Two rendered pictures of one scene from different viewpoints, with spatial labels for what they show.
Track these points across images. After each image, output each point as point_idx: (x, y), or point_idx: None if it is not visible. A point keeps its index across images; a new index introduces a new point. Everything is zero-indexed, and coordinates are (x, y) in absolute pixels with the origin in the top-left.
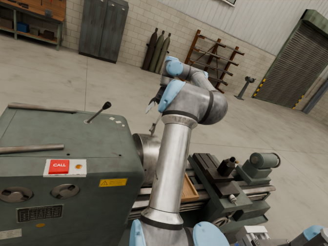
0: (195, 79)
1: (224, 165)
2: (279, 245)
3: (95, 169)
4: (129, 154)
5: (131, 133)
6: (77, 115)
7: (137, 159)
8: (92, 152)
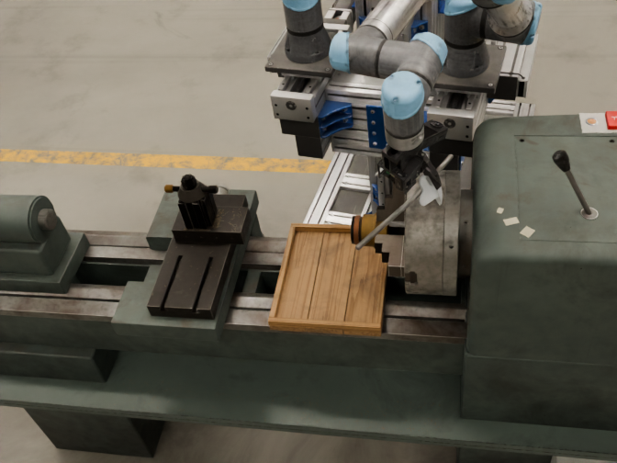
0: (401, 19)
1: (207, 197)
2: (308, 51)
3: (566, 118)
4: (502, 141)
5: (479, 203)
6: (616, 232)
7: (487, 136)
8: (571, 144)
